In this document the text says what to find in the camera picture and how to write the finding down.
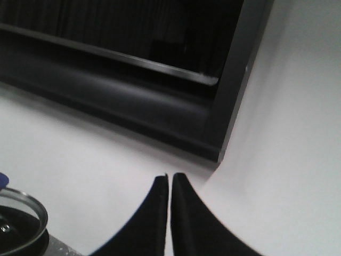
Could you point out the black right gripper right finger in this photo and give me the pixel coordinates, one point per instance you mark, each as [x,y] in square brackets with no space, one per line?
[195,230]

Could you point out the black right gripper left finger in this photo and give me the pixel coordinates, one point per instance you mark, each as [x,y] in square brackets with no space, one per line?
[145,232]

